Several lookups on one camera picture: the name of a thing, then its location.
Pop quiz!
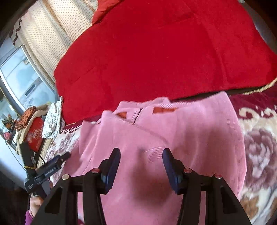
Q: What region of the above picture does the pink ribbed knit garment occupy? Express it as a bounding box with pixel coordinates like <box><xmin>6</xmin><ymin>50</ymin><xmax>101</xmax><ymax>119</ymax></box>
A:
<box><xmin>52</xmin><ymin>92</ymin><xmax>247</xmax><ymax>224</ymax></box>

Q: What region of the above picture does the person's left hand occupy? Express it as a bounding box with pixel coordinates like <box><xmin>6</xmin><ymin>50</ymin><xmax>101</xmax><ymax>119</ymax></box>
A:
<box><xmin>29</xmin><ymin>193</ymin><xmax>44</xmax><ymax>218</ymax></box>

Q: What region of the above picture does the red printed box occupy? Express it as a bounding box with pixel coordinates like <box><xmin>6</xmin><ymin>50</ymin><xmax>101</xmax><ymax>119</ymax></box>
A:
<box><xmin>24</xmin><ymin>117</ymin><xmax>44</xmax><ymax>152</ymax></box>

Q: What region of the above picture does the white black crackle-pattern cloth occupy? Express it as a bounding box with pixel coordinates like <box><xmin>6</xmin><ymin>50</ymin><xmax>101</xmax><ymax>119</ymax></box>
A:
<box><xmin>42</xmin><ymin>96</ymin><xmax>65</xmax><ymax>139</ymax></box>

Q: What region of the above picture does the orange patterned cloth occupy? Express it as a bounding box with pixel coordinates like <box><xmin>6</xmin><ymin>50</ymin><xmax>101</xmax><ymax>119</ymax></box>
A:
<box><xmin>15</xmin><ymin>106</ymin><xmax>36</xmax><ymax>131</ymax></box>

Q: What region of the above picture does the flower bouquet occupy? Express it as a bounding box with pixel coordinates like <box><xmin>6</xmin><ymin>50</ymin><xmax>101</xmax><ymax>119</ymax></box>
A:
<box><xmin>1</xmin><ymin>114</ymin><xmax>17</xmax><ymax>133</ymax></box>

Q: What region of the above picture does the beige folded blanket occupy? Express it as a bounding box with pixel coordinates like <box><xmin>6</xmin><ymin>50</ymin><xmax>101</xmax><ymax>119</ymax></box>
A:
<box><xmin>15</xmin><ymin>104</ymin><xmax>50</xmax><ymax>155</ymax></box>

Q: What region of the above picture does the maroon cream floral plush blanket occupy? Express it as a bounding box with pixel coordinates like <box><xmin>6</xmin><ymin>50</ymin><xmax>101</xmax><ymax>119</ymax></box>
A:
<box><xmin>45</xmin><ymin>87</ymin><xmax>276</xmax><ymax>224</ymax></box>

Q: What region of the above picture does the beige dotted curtain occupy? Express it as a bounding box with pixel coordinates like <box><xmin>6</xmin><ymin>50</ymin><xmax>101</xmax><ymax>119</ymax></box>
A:
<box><xmin>10</xmin><ymin>0</ymin><xmax>98</xmax><ymax>88</ymax></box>

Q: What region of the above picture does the red quilt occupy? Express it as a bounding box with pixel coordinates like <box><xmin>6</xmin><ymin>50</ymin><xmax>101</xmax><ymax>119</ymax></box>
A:
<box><xmin>54</xmin><ymin>1</ymin><xmax>276</xmax><ymax>123</ymax></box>

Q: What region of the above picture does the small red pillow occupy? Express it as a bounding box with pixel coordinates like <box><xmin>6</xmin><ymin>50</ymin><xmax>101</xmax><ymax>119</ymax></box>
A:
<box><xmin>92</xmin><ymin>0</ymin><xmax>122</xmax><ymax>25</ymax></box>

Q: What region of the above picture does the window with metal frame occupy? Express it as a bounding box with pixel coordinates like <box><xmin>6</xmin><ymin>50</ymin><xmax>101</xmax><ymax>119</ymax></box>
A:
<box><xmin>1</xmin><ymin>44</ymin><xmax>58</xmax><ymax>119</ymax></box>

